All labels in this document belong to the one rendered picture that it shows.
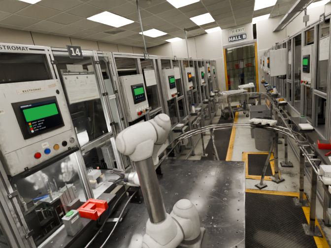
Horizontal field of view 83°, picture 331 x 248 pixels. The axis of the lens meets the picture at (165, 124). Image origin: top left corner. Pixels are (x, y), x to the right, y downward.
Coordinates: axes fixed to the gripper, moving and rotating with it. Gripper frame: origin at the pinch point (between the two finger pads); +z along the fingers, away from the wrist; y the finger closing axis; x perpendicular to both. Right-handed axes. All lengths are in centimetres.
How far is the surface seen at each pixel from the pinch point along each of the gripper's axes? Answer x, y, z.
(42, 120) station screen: 41, 60, -1
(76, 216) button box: 45.5, 0.4, -10.8
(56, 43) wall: -290, 212, 362
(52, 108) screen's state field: 33, 66, -1
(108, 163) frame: -24.8, -1.6, 24.0
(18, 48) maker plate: 39, 100, 2
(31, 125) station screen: 48, 59, -1
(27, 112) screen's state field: 47, 66, -1
